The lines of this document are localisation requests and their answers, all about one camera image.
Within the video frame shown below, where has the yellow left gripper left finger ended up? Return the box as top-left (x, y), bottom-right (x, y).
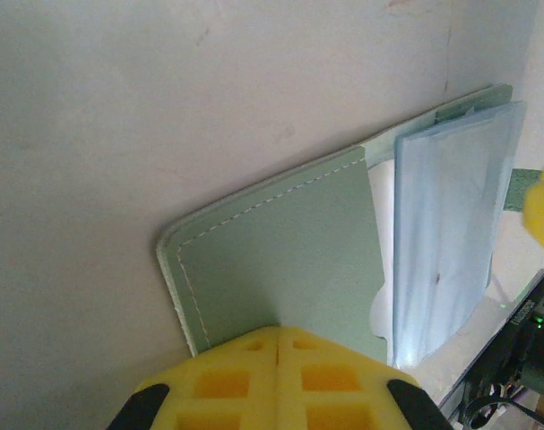
top-left (109, 326), bottom-right (280, 430)

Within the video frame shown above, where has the green card holder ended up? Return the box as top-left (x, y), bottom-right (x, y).
top-left (154, 83), bottom-right (544, 371)

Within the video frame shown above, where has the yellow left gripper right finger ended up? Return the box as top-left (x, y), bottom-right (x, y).
top-left (278, 326), bottom-right (454, 430)

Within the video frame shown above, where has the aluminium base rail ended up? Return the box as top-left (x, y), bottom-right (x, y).
top-left (436, 263), bottom-right (544, 420)

